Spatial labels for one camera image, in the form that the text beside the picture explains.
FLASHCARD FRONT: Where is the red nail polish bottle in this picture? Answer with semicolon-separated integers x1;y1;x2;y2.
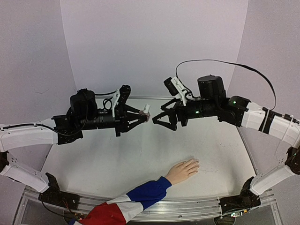
139;104;151;122

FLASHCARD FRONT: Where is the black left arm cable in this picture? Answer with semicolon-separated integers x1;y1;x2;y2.
35;92;118;138

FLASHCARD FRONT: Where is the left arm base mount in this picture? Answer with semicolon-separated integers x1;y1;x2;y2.
38;172;80;210

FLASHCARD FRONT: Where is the aluminium front rail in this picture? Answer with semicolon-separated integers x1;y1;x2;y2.
23;185;277;222

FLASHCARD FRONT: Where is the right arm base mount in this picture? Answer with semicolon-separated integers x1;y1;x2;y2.
219;179;261;215

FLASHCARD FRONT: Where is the red white blue sleeve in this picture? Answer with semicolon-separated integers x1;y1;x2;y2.
69;177;172;225

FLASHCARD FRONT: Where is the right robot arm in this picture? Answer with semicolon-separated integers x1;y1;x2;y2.
152;75;300;200

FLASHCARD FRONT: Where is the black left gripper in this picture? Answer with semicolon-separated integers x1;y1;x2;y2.
80;105;149;137

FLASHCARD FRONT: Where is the mannequin hand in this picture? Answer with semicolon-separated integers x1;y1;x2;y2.
165;158;200;185

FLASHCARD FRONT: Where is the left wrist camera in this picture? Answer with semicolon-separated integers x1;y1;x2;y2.
112;85;131;118

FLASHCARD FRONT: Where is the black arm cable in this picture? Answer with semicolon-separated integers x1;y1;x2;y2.
175;60;277;111
35;92;118;138

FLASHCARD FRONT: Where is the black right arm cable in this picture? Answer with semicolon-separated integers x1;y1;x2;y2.
175;60;277;111

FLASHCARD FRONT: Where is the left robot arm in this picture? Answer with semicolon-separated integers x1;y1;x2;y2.
0;85;150;205

